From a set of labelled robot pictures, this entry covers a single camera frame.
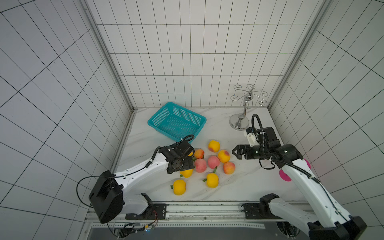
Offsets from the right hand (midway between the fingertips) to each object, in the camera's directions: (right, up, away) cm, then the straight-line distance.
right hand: (238, 148), depth 75 cm
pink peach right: (-12, -10, +10) cm, 18 cm away
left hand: (-30, -13, +5) cm, 33 cm away
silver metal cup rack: (+11, +14, +33) cm, 37 cm away
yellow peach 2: (-27, -15, +6) cm, 32 cm away
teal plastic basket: (-37, +13, +36) cm, 53 cm away
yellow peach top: (-10, -2, +17) cm, 20 cm away
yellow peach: (-25, -1, -8) cm, 26 cm away
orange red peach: (-20, -6, +13) cm, 24 cm away
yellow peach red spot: (-5, -7, +11) cm, 14 cm away
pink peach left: (-19, -11, +8) cm, 24 cm away
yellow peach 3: (-13, -18, +3) cm, 22 cm away
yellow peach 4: (-31, -20, 0) cm, 37 cm away
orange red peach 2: (-3, -13, +7) cm, 15 cm away
